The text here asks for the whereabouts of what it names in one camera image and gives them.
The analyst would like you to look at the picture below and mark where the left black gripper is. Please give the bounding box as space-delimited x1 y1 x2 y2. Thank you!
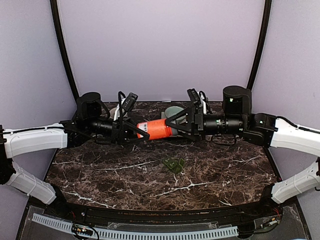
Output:
86 116 152 146

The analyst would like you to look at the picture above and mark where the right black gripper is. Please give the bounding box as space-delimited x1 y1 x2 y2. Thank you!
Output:
165 106 245 142

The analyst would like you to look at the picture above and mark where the red pill bottle grey lid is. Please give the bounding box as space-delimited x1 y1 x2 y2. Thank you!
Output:
136 118 178 140

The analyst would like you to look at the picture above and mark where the green pill organizer box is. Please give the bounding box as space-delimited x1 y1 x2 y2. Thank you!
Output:
162 158 186 174

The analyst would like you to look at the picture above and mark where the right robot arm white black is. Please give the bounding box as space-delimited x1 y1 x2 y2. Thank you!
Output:
165 85 320 217

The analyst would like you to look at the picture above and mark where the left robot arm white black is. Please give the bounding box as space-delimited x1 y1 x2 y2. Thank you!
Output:
0 92 150 218

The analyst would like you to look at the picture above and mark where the celadon green bowl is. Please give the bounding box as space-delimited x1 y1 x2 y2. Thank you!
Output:
164 106 186 124

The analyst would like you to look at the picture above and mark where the cream ceramic mug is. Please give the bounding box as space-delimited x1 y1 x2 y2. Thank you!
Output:
109 107 120 121

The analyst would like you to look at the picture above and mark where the small circuit board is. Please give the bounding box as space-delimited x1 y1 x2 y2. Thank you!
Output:
71 224 94 237

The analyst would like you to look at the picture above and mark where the white slotted cable duct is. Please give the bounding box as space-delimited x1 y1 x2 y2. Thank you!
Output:
31 213 239 240

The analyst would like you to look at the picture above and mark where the black left frame post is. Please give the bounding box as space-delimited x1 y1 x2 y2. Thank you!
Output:
49 0 80 101

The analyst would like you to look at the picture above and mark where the black frame post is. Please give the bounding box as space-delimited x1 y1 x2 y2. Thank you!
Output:
246 0 272 91
49 0 80 101

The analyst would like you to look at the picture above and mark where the black right frame post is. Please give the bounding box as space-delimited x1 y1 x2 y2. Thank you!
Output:
246 0 272 91

